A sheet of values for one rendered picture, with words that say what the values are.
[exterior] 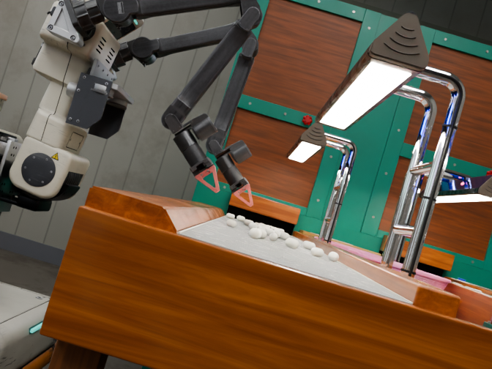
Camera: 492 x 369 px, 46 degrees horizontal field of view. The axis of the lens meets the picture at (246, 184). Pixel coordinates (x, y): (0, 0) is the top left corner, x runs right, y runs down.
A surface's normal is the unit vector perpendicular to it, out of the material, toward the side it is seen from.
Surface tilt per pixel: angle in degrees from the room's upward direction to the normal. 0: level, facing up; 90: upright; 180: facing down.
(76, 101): 90
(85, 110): 90
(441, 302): 90
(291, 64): 90
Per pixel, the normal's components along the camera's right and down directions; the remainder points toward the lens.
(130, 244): 0.00, -0.04
